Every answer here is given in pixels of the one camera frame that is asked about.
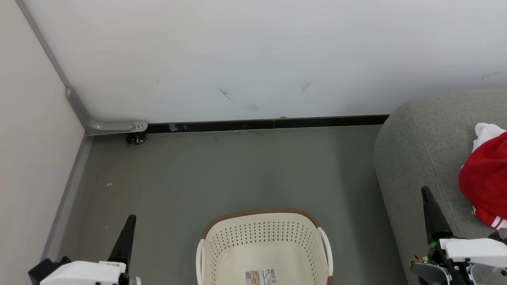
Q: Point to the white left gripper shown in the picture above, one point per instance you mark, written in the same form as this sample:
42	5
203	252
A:
83	273

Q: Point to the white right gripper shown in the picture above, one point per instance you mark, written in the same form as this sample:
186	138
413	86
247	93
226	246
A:
475	249

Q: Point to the red and white garment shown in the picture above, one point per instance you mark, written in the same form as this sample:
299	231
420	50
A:
487	174

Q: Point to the grey fabric sofa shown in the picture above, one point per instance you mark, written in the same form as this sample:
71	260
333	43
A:
416	150

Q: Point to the small black caster wheel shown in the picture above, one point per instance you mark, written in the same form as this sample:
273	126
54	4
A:
138	139

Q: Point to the printed barcode label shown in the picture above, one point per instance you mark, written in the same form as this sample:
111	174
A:
260	277

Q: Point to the cream perforated laundry basket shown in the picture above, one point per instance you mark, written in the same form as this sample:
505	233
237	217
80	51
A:
265	241

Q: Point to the black baseboard strip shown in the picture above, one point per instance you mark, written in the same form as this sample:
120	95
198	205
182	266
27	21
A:
237	125

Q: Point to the grey wall base strip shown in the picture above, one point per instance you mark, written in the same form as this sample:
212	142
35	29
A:
65	198

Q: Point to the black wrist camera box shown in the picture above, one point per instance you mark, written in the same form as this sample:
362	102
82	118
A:
41	270

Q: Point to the grey metal panel bracket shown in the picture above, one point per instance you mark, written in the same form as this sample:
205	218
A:
111	126

